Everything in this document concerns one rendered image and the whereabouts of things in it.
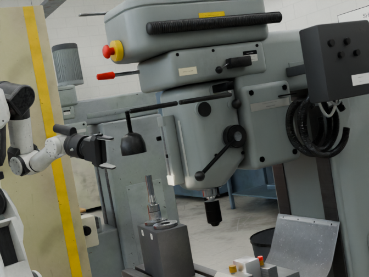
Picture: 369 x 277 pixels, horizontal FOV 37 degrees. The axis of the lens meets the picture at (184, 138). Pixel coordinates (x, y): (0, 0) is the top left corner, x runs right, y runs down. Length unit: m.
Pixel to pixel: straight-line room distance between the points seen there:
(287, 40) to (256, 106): 0.26
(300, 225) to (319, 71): 0.65
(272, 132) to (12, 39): 1.98
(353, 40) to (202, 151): 0.53
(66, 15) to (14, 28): 7.95
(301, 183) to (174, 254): 0.51
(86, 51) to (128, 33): 9.69
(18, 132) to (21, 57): 1.10
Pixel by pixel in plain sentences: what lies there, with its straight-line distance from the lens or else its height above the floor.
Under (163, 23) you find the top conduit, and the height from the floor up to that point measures 1.80.
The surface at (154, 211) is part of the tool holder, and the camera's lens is 2.12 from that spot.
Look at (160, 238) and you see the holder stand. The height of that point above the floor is 1.13.
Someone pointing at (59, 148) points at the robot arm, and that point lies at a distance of 2.10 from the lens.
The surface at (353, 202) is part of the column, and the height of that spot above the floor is 1.17.
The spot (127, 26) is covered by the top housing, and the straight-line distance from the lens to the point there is 1.58.
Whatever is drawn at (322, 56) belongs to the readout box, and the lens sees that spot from 1.55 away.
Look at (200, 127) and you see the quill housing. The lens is 1.62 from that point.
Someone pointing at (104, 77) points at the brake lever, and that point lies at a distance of 1.71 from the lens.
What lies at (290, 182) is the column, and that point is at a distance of 2.01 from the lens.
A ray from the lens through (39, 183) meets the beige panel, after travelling 3.31.
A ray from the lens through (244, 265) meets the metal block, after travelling 1.64.
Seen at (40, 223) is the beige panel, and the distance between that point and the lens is 3.33.
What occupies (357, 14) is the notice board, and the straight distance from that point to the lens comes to 6.93.
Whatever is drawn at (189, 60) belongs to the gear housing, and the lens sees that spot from 1.60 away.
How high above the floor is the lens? 1.56
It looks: 3 degrees down
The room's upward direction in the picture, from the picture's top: 10 degrees counter-clockwise
